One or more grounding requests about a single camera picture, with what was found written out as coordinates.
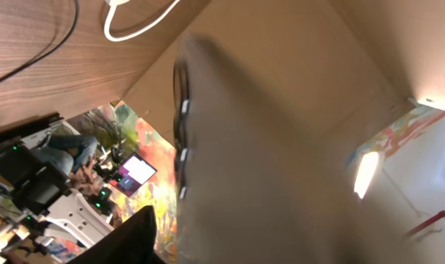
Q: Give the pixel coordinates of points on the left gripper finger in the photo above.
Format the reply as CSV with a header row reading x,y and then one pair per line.
x,y
131,243

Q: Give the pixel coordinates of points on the Galaxy smartphone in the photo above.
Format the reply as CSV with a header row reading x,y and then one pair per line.
x,y
254,188

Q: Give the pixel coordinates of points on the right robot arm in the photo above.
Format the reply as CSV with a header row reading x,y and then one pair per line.
x,y
42,191

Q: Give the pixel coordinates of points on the open laptop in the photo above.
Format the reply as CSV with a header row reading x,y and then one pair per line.
x,y
132,174

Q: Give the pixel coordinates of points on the seated person in jeans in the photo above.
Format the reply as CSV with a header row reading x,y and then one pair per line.
x,y
68,153

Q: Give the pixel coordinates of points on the red pipe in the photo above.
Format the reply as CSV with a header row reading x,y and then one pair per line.
x,y
440,215

